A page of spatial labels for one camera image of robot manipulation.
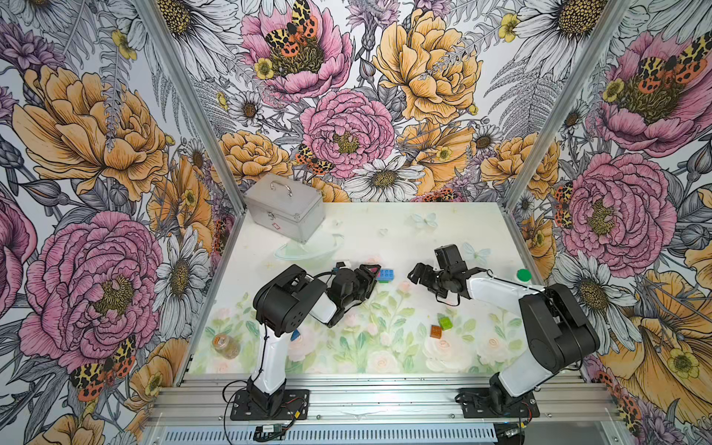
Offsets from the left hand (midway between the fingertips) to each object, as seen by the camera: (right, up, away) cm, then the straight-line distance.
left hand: (381, 277), depth 96 cm
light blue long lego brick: (+2, +1, 0) cm, 2 cm away
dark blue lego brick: (-27, -16, -10) cm, 33 cm away
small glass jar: (-44, -16, -18) cm, 51 cm away
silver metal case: (-34, +25, +6) cm, 42 cm away
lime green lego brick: (+19, -13, -9) cm, 25 cm away
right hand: (+12, -2, -3) cm, 12 cm away
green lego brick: (+1, -2, +3) cm, 4 cm away
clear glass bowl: (-24, +8, +11) cm, 28 cm away
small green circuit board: (-30, -34, -25) cm, 52 cm away
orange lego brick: (+16, -15, -11) cm, 24 cm away
